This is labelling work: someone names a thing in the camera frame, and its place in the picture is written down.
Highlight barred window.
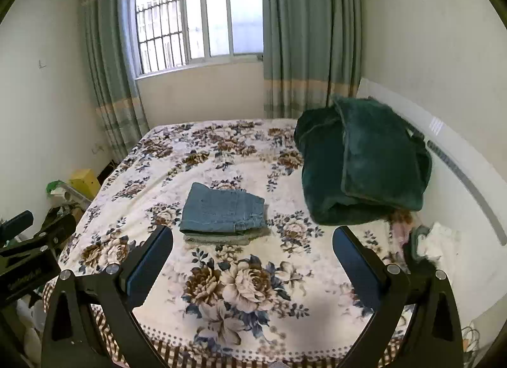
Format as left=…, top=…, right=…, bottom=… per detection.
left=132, top=0, right=264, bottom=75

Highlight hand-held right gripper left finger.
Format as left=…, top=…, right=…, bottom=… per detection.
left=42, top=225, right=174, bottom=368

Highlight yellow box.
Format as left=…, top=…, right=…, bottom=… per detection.
left=70, top=169, right=101, bottom=198

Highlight blue denim pants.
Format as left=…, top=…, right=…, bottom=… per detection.
left=179, top=183, right=267, bottom=236

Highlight white crumpled cloth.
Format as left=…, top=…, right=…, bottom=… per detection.
left=418, top=222, right=462, bottom=266

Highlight green striped curtain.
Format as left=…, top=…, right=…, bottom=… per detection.
left=79, top=0, right=150, bottom=163
left=261, top=0, right=362, bottom=119

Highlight grey folded pants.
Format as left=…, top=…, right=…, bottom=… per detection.
left=184, top=227, right=270, bottom=248

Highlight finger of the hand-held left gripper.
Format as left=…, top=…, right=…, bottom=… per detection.
left=0, top=215, right=76, bottom=269
left=0, top=210, right=34, bottom=242

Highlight floral bed sheet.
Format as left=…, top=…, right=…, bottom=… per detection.
left=43, top=119, right=416, bottom=365

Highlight white bed headboard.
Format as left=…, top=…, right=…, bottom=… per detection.
left=356, top=77, right=507, bottom=337

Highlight dark green plush blanket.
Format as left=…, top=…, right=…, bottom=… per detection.
left=294, top=94, right=432, bottom=226

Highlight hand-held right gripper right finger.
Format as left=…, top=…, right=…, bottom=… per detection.
left=333, top=226, right=464, bottom=368

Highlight dark crumpled cloth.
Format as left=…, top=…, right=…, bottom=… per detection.
left=404, top=225, right=436, bottom=274

